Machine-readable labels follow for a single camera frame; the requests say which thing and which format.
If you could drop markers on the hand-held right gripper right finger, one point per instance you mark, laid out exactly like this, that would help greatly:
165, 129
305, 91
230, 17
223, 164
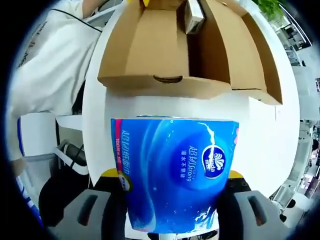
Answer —
252, 217

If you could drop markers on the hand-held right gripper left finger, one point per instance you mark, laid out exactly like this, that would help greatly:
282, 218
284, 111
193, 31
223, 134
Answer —
85, 215

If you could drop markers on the white medicine box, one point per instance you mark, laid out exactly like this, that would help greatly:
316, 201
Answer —
195, 15

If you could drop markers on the blue tissue pack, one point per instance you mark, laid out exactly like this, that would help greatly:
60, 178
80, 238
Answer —
175, 170

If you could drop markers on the potted green plant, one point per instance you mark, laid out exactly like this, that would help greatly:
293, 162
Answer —
271, 7

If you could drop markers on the brown cardboard shoe box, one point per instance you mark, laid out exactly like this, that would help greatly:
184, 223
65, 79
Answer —
155, 50

